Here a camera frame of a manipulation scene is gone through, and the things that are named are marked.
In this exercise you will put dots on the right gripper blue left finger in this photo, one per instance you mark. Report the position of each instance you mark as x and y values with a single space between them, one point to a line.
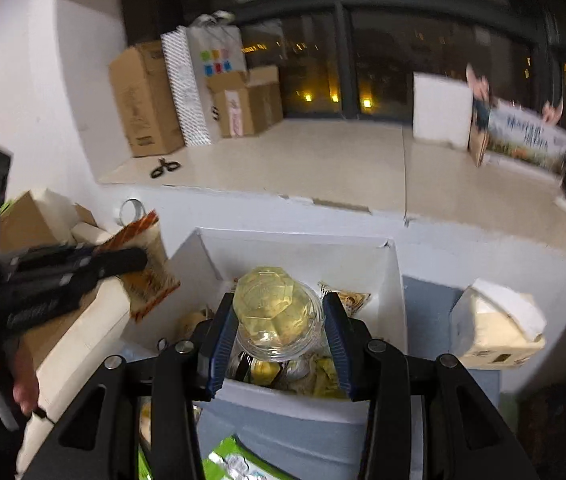
214 342

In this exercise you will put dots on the tall cardboard box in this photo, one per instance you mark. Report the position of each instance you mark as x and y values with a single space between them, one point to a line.
144 100

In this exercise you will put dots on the printed landscape carton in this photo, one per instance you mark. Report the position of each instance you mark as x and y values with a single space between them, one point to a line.
506 133

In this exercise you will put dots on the flat cardboard sheet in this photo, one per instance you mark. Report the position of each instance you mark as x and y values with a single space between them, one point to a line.
36 218

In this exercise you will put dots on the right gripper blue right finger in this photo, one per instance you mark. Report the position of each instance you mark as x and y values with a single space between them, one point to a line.
348 339

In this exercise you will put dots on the tissue paper pack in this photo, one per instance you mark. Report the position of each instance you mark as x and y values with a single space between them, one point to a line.
492 327

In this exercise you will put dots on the clear jelly cup pack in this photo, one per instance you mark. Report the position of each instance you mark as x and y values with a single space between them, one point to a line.
279 318

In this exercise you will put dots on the white tape roll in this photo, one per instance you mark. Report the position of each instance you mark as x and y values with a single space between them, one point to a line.
131 210

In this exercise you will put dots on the white foam box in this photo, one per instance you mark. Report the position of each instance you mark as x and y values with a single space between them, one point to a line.
442 111

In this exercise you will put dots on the small open cardboard box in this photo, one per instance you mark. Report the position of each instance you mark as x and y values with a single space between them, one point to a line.
246 103

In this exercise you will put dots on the illustrated chips bag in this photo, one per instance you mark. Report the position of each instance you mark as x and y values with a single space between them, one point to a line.
352 302

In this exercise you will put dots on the white beige snack bag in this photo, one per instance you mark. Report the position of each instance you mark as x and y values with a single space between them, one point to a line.
142 264

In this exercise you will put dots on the white storage box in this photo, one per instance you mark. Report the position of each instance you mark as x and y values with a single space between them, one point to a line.
209 263

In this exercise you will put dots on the black scissors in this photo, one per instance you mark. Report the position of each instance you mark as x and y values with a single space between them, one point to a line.
164 166

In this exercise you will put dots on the green wet wipes pack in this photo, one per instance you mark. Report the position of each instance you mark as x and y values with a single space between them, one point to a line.
230 460

